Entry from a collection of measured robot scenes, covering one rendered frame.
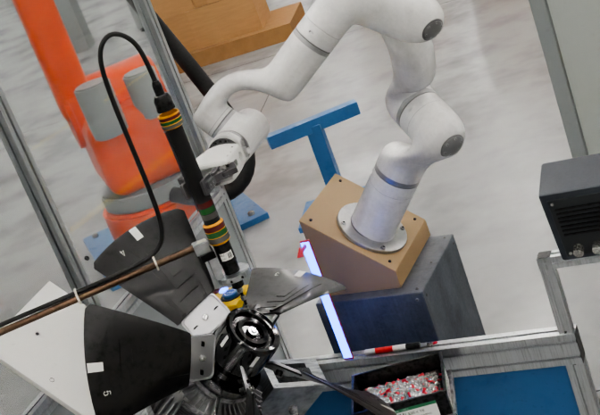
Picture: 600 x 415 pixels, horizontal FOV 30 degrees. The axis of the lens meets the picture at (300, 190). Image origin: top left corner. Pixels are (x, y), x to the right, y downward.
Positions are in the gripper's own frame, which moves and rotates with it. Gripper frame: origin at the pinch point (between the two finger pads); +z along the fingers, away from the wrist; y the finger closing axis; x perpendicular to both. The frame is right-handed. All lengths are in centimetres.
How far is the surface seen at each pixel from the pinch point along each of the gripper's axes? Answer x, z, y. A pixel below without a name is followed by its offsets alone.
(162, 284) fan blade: -17.7, 4.2, 14.0
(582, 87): -59, -179, -45
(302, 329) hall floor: -150, -204, 101
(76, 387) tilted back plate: -29.1, 21.4, 31.0
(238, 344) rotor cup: -27.8, 15.3, -4.5
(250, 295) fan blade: -32.1, -12.7, 5.6
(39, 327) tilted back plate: -18.5, 13.4, 39.9
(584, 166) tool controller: -26, -35, -67
